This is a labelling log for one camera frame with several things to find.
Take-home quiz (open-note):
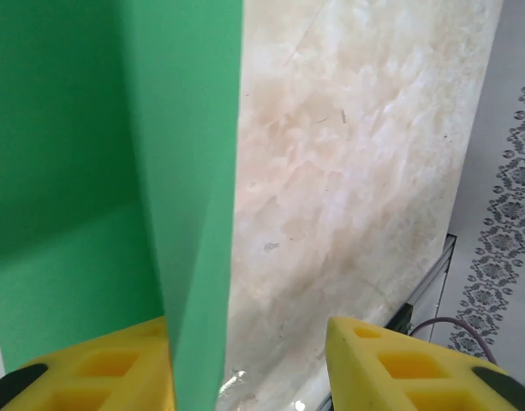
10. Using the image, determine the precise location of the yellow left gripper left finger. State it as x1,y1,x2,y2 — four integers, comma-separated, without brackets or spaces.
0,315,178,411

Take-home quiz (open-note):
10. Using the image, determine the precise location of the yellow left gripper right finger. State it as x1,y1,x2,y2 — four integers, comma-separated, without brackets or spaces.
325,315,525,411

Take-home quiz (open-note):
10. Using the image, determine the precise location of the green paper sheet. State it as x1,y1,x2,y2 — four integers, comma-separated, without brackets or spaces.
0,0,245,411

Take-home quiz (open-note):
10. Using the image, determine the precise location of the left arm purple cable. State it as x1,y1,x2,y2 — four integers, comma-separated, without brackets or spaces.
409,315,501,367

